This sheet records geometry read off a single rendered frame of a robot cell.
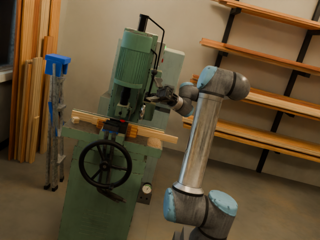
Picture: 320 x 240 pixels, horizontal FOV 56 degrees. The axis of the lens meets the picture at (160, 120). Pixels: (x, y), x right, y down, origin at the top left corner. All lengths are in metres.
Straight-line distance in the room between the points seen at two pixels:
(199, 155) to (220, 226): 0.35
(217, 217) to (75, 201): 0.95
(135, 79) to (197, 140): 0.61
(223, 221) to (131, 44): 1.04
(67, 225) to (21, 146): 1.32
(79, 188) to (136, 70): 0.81
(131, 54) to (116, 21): 2.43
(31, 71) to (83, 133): 1.37
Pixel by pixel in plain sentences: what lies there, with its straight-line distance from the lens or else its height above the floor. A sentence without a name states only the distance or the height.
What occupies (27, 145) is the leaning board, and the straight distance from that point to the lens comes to 3.28.
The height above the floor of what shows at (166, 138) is 0.92.
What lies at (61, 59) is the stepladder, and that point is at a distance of 2.57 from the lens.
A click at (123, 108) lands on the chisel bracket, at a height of 1.06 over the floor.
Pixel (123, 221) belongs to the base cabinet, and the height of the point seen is 0.36.
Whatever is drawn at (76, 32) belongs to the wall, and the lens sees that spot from 4.32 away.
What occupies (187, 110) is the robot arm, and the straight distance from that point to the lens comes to 1.88.
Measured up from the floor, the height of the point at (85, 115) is 0.94.
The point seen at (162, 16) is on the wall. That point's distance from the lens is 4.11.
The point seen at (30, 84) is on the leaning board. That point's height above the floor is 0.80.
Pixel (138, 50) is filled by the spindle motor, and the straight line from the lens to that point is 1.76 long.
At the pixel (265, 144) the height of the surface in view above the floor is 0.54.
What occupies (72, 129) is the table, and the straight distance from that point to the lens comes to 1.84.
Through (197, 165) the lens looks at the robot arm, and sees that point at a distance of 1.39.
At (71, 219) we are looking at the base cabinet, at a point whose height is 0.29.
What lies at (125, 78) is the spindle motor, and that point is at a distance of 1.79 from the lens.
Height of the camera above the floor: 1.56
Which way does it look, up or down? 16 degrees down
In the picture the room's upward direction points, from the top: 14 degrees clockwise
